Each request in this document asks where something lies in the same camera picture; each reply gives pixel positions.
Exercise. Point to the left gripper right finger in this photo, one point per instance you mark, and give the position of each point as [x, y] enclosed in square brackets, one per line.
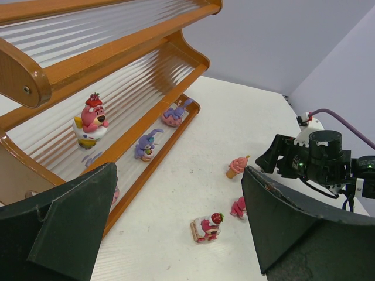
[297, 237]

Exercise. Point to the pink bear cupcake toy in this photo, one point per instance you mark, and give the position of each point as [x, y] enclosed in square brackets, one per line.
[92, 124]

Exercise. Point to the purple bunny sitting donut toy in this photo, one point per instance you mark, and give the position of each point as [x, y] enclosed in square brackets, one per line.
[116, 195]

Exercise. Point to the red strawberry cake toy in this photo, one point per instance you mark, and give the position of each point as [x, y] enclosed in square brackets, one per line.
[206, 229]

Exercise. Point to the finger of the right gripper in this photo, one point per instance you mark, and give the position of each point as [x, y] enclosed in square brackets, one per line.
[268, 160]

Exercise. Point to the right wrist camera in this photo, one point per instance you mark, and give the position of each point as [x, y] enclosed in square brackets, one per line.
[308, 124]

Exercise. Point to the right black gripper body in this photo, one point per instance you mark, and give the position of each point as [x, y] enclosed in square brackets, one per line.
[323, 161]

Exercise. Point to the pink bear cake toy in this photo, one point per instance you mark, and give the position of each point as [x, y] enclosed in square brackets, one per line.
[238, 209]

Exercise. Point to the orange three-tier acrylic shelf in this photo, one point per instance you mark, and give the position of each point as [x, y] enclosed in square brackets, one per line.
[94, 82]

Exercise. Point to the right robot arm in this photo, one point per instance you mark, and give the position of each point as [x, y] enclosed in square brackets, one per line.
[359, 178]

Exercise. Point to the pink ice cream toy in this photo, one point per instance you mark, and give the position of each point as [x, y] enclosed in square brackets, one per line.
[237, 166]

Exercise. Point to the small purple bunny toy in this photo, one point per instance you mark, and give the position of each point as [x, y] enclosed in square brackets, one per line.
[144, 149]

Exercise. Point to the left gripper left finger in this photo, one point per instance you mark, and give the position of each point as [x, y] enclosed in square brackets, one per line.
[56, 234]

